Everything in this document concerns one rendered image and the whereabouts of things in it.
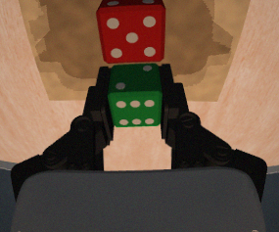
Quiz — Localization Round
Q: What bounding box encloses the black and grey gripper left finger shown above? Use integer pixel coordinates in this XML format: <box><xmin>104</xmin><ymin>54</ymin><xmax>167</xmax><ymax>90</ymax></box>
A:
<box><xmin>11</xmin><ymin>67</ymin><xmax>115</xmax><ymax>200</ymax></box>

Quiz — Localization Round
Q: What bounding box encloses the green die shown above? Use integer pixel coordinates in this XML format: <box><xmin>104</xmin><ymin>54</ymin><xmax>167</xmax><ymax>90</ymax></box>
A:
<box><xmin>108</xmin><ymin>63</ymin><xmax>163</xmax><ymax>127</ymax></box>

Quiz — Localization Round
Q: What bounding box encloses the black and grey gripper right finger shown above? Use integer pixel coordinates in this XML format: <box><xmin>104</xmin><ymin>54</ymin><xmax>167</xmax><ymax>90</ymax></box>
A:
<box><xmin>159</xmin><ymin>64</ymin><xmax>267</xmax><ymax>202</ymax></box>

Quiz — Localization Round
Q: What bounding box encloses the red die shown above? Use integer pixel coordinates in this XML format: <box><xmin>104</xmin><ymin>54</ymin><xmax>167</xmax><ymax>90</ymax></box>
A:
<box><xmin>96</xmin><ymin>0</ymin><xmax>165</xmax><ymax>64</ymax></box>

